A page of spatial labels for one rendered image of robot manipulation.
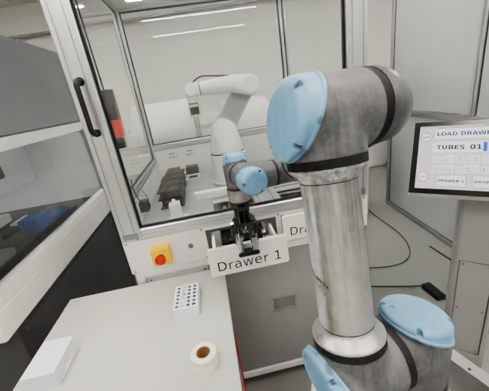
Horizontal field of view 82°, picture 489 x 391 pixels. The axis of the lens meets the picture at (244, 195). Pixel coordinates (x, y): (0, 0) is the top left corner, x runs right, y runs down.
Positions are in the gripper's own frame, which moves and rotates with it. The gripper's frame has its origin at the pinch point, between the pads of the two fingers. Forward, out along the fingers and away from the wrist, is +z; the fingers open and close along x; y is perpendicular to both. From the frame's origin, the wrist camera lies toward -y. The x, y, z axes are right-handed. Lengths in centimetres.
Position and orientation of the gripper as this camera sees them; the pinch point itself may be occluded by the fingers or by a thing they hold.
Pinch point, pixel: (248, 250)
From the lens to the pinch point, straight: 100.9
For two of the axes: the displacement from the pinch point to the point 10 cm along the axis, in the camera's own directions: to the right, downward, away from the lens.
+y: 1.5, 3.2, -9.3
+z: 1.5, 9.3, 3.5
